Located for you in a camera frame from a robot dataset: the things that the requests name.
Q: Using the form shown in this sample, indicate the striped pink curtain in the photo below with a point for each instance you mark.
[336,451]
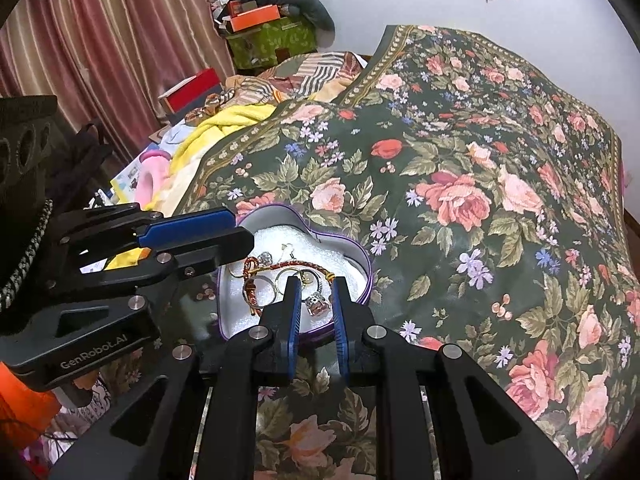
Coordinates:
[100,50]

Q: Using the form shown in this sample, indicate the floral tablecloth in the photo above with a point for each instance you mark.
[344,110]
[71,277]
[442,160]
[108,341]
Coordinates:
[475,185]

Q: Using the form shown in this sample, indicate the heart-shaped tin box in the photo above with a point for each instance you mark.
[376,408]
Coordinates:
[330,255]

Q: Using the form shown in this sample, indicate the striped quilt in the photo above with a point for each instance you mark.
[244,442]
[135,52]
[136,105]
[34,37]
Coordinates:
[290,77]

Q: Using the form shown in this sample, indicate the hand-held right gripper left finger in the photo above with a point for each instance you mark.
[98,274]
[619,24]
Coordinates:
[292,320]

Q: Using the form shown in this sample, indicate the dark bag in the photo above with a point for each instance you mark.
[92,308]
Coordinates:
[85,160]

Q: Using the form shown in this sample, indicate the pink plush toy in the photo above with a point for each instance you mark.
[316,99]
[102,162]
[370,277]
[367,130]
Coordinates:
[152,180]

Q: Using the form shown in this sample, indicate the orange box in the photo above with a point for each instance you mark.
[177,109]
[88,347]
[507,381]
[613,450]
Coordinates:
[250,19]

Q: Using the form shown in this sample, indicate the silver hook earring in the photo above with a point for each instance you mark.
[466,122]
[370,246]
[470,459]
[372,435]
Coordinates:
[286,251]

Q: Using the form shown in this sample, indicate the magazine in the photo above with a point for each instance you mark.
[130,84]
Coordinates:
[127,180]

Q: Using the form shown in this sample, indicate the red box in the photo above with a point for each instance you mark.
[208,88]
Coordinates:
[190,92]

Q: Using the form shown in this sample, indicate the yellow blanket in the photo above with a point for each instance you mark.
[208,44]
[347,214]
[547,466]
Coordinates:
[220,127]

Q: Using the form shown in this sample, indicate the green patterned box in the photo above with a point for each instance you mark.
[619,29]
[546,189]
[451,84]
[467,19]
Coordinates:
[270,42]

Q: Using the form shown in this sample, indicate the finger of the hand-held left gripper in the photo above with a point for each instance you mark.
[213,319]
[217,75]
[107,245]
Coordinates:
[190,225]
[210,255]

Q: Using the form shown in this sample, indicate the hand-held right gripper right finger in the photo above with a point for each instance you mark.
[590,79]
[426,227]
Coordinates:
[341,320]

